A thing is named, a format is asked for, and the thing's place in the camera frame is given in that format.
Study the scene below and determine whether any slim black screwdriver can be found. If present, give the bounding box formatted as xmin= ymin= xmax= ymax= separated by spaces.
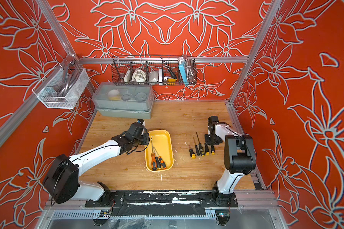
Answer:
xmin=193 ymin=137 xmax=200 ymax=156

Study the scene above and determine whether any stubby black yellow screwdriver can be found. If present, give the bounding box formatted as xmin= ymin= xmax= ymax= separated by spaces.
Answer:
xmin=188 ymin=145 xmax=196 ymax=159

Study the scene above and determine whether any yellow plastic tray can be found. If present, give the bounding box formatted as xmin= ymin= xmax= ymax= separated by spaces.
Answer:
xmin=145 ymin=130 xmax=174 ymax=172

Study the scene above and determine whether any orange handled screwdriver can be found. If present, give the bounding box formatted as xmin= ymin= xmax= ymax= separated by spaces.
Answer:
xmin=158 ymin=156 xmax=166 ymax=169

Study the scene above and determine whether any long black yellow screwdriver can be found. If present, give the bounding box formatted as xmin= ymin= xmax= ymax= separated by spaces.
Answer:
xmin=204 ymin=141 xmax=210 ymax=156

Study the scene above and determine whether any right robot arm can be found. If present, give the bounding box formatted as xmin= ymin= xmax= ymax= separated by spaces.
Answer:
xmin=204 ymin=116 xmax=256 ymax=199

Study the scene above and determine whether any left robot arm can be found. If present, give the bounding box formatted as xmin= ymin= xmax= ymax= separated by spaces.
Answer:
xmin=42 ymin=119 xmax=150 ymax=206

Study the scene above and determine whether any grey lidded storage box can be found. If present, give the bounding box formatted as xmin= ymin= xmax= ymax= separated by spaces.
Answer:
xmin=92 ymin=82 xmax=155 ymax=119

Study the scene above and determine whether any light blue box in basket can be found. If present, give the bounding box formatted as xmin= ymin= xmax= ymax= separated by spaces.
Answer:
xmin=178 ymin=57 xmax=188 ymax=85

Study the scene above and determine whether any white cloth in basket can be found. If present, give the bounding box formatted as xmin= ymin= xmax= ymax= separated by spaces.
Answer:
xmin=131 ymin=68 xmax=147 ymax=84

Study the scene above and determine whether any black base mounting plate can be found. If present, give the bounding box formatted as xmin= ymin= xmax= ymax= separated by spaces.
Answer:
xmin=85 ymin=190 xmax=238 ymax=208

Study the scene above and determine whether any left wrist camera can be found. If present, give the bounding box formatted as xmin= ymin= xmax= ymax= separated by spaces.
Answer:
xmin=137 ymin=119 xmax=145 ymax=126

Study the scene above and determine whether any black wire wall basket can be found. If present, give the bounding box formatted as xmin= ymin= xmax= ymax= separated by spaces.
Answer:
xmin=112 ymin=55 xmax=197 ymax=86

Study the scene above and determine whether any screwdriver in wall basket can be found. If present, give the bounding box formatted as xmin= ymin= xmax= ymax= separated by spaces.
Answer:
xmin=161 ymin=57 xmax=177 ymax=80

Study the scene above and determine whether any clear plastic wall bin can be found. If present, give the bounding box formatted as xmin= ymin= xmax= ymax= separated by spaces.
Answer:
xmin=32 ymin=64 xmax=90 ymax=109

